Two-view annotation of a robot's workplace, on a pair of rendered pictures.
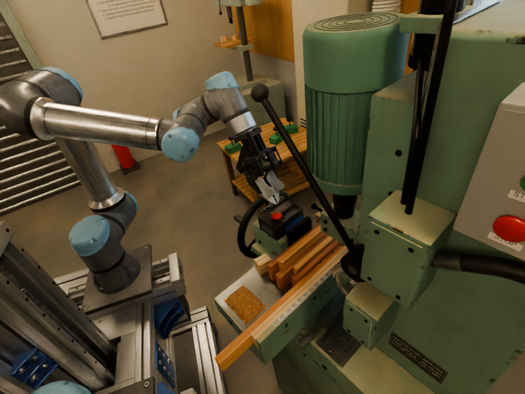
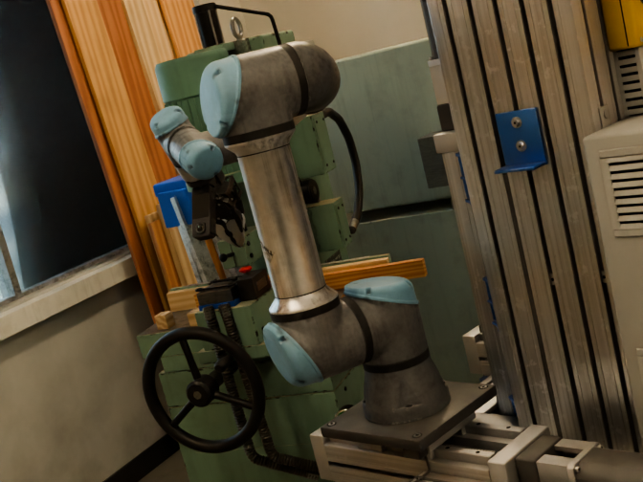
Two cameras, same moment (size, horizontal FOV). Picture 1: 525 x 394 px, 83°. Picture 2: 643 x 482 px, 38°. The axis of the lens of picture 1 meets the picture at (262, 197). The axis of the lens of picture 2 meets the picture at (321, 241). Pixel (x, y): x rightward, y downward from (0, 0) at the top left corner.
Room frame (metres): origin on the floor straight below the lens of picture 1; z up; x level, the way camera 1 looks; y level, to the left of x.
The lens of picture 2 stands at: (1.57, 1.82, 1.43)
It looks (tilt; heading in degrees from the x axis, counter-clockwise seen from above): 11 degrees down; 238
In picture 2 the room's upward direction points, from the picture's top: 14 degrees counter-clockwise
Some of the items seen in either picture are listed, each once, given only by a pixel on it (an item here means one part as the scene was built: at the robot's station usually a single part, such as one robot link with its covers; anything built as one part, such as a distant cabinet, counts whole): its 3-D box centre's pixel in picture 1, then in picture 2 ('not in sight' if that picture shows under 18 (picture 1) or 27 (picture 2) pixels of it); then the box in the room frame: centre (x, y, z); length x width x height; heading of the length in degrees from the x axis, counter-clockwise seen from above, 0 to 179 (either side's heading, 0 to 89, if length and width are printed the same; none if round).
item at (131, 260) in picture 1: (112, 266); (401, 379); (0.69, 0.54, 0.87); 0.15 x 0.15 x 0.10
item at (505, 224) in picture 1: (511, 229); not in sight; (0.19, -0.24, 1.36); 0.03 x 0.01 x 0.03; 36
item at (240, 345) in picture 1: (308, 281); (305, 285); (0.47, -0.09, 0.92); 0.60 x 0.02 x 0.04; 126
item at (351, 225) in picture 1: (348, 229); (246, 249); (0.54, -0.21, 1.03); 0.14 x 0.07 x 0.09; 36
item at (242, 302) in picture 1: (244, 302); not in sight; (0.45, 0.09, 0.91); 0.10 x 0.07 x 0.02; 36
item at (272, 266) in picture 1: (300, 248); not in sight; (0.58, -0.09, 0.93); 0.25 x 0.01 x 0.07; 126
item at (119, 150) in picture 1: (119, 145); not in sight; (2.94, 1.41, 0.30); 0.19 x 0.18 x 0.60; 27
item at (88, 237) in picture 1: (97, 241); (382, 317); (0.70, 0.54, 0.98); 0.13 x 0.12 x 0.14; 171
